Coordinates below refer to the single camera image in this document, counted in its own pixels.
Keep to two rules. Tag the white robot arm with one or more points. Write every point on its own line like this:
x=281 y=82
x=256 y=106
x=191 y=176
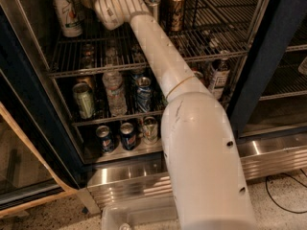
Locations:
x=208 y=182

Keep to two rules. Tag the white 7up can front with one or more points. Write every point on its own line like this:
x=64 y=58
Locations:
x=68 y=18

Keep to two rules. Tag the tall redbull can centre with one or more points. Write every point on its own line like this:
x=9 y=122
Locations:
x=153 y=6

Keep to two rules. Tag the gold can middle rear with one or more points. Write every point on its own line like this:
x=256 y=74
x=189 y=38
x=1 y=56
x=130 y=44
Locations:
x=87 y=79

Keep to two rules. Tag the brown gold tall can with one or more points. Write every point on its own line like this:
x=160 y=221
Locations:
x=175 y=16

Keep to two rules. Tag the green can middle left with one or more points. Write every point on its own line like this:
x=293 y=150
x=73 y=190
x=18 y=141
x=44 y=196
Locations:
x=84 y=99

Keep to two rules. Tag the blue white can middle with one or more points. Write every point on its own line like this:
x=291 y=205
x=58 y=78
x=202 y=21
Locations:
x=144 y=94

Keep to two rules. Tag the stainless steel fridge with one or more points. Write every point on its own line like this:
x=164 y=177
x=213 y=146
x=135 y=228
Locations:
x=265 y=100

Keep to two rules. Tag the orange can middle shelf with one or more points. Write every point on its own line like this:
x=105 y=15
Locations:
x=200 y=76

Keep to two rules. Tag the silver green can bottom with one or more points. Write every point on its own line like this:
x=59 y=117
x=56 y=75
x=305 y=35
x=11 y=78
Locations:
x=150 y=130

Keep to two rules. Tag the blue pepsi can left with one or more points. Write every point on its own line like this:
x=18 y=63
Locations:
x=105 y=137

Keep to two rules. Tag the blue pepsi can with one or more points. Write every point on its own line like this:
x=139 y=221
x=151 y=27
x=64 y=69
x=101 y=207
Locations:
x=128 y=136
x=105 y=137

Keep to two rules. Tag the blue pepsi can right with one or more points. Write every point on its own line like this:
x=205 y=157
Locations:
x=128 y=136

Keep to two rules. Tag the open glass fridge door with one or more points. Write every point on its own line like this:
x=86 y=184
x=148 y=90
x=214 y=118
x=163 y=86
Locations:
x=33 y=143

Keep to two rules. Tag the clear water bottle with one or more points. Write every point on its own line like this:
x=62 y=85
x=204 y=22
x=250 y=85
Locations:
x=115 y=92

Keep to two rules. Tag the white labelled juice bottle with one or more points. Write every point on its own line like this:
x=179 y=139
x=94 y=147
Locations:
x=219 y=71

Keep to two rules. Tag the clear plastic bin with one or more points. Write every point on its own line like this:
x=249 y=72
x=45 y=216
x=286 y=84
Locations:
x=151 y=213

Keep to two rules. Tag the middle wire fridge shelf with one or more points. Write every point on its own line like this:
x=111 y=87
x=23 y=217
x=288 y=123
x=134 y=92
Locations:
x=103 y=116

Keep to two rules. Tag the wire fridge shelf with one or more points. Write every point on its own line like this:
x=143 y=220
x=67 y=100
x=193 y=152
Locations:
x=103 y=116
x=209 y=27

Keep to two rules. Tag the top wire fridge shelf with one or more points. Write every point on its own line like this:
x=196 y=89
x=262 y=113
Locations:
x=209 y=27

